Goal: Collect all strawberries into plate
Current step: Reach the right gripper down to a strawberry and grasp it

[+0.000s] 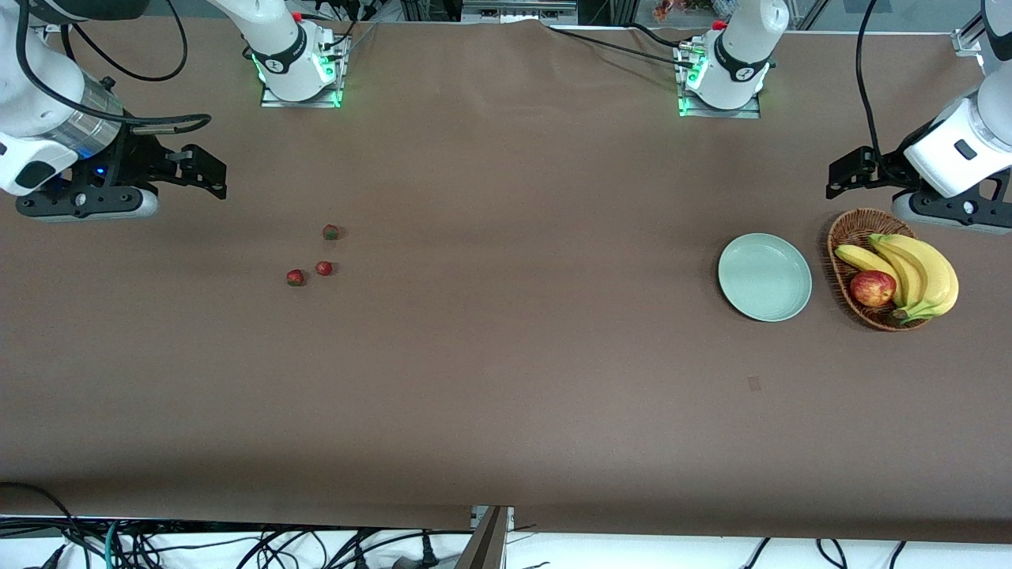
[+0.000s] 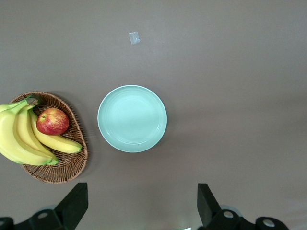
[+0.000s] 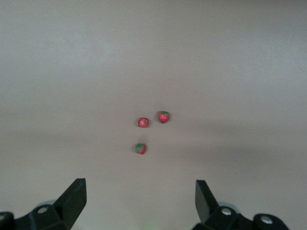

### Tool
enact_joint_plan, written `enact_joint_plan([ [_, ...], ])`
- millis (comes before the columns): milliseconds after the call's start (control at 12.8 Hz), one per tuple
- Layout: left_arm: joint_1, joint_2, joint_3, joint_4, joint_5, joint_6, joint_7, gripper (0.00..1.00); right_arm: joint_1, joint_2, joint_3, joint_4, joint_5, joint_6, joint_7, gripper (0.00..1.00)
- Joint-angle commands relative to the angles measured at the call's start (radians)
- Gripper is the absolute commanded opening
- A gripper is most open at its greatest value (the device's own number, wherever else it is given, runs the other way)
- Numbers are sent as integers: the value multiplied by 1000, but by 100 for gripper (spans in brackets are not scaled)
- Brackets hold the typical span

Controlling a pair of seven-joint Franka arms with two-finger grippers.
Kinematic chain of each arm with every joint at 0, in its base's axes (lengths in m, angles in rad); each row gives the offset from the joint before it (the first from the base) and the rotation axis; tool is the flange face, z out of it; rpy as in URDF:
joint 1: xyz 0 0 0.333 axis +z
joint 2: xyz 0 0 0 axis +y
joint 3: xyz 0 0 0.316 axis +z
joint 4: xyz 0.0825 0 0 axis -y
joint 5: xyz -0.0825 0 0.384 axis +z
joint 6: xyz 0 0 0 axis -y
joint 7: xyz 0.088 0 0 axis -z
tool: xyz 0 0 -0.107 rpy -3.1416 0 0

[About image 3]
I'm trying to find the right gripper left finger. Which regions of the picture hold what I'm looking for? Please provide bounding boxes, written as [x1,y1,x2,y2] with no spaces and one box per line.
[0,178,87,230]

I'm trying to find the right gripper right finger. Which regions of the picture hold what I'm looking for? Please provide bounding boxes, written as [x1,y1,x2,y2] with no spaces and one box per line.
[195,179,291,230]

